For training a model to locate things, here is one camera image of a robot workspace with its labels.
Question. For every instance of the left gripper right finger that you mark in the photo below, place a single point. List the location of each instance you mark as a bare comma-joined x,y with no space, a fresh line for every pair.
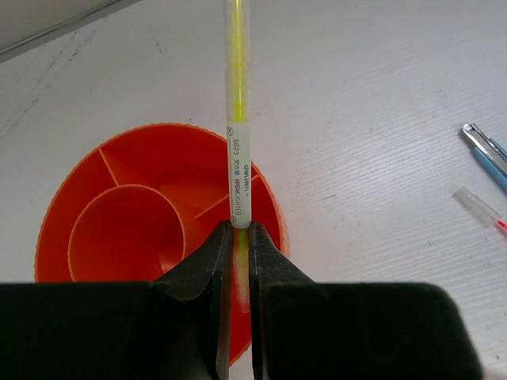
303,329

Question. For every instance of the clear highlighter cap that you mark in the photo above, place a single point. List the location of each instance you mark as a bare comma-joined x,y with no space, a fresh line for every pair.
485,214

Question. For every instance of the orange round organizer container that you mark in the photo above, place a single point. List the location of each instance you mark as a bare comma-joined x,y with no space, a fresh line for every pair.
136,206

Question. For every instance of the thin yellow highlighter pen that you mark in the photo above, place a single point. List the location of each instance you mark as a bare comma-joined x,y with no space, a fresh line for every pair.
237,53

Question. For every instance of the thin pink highlighter pen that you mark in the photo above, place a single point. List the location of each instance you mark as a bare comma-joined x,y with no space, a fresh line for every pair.
502,226

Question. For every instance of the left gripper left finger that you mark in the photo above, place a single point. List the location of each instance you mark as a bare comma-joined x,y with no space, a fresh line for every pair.
175,327

